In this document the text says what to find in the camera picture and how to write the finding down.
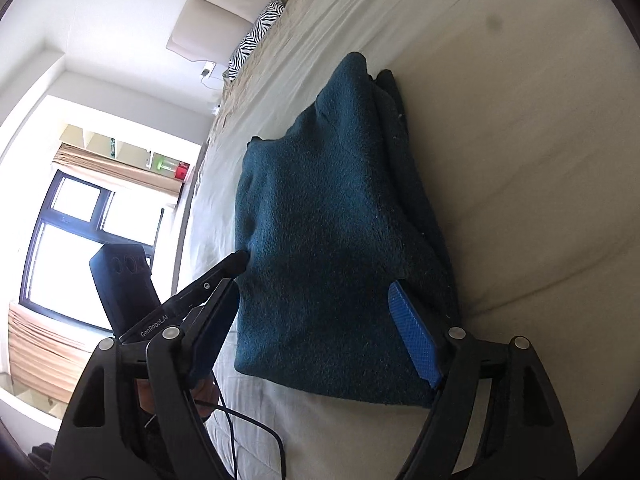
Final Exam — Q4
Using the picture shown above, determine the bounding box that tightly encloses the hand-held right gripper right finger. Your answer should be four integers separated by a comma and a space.
388, 280, 579, 480

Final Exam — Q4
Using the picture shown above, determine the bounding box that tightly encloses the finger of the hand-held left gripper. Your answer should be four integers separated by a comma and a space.
161, 249, 250, 312

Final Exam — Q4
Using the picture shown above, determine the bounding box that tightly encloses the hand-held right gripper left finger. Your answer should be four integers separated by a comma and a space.
50, 280, 241, 480

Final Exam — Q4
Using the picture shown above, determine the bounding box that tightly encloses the dark teal knit sweater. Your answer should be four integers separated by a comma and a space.
234, 52, 462, 408

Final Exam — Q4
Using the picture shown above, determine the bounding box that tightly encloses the person's left hand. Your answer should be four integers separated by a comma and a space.
192, 379, 217, 419

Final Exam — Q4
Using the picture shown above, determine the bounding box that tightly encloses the dark framed window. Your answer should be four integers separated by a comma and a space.
17, 170, 167, 334

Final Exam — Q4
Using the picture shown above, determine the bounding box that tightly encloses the beige striped curtain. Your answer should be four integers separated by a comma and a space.
51, 143, 182, 206
7, 301, 113, 405

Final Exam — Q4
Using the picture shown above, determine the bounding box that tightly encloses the cream sheeted bed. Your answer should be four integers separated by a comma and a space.
172, 0, 640, 480

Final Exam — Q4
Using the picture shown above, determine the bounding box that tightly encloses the zebra print pillow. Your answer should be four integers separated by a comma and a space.
228, 0, 286, 79

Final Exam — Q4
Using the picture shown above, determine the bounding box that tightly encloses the cream padded headboard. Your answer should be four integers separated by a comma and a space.
167, 0, 322, 64

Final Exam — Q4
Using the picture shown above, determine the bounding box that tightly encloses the black cable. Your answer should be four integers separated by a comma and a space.
194, 399, 287, 480

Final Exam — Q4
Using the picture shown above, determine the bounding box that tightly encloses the wall shelf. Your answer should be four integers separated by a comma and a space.
59, 124, 193, 181

